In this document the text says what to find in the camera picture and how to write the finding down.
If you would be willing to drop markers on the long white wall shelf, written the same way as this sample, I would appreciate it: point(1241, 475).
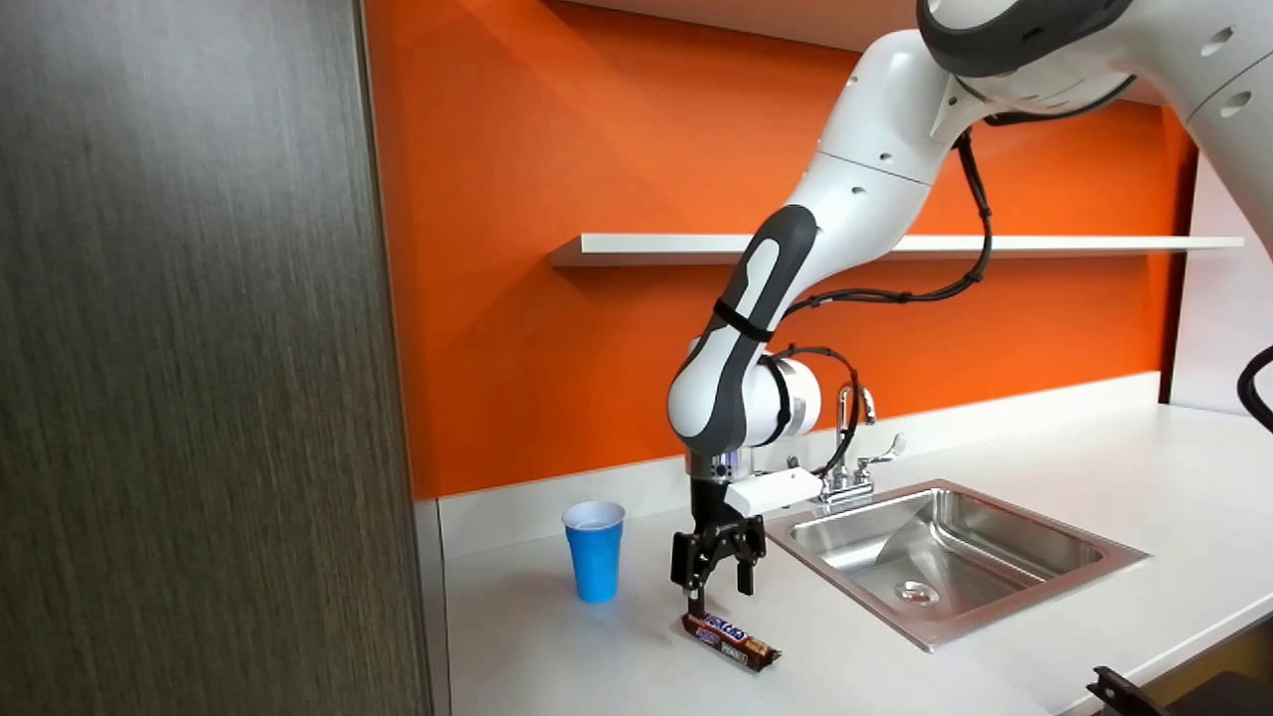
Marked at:
point(649, 250)

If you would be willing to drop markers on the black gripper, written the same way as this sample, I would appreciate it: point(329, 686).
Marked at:
point(715, 510)

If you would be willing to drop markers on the white counter backsplash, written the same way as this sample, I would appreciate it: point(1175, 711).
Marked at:
point(531, 496)

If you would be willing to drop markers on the white appliance panel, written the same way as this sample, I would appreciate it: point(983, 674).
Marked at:
point(1216, 331)

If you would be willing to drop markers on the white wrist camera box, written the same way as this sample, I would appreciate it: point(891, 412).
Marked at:
point(778, 492)

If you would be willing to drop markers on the chrome faucet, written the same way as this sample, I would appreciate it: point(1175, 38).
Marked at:
point(865, 475)

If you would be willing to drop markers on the dark wood cabinet panel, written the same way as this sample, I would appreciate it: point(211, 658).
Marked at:
point(202, 373)

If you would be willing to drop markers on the small black object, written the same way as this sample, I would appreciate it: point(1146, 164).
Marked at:
point(1119, 695)

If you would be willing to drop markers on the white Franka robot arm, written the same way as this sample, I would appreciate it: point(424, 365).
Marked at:
point(878, 144)

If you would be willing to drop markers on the stainless steel sink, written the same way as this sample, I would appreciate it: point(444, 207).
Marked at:
point(948, 561)

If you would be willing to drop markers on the blue plastic cup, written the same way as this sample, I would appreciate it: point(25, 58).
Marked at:
point(593, 557)

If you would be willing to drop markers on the Snickers candy bar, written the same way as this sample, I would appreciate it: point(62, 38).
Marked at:
point(732, 638)

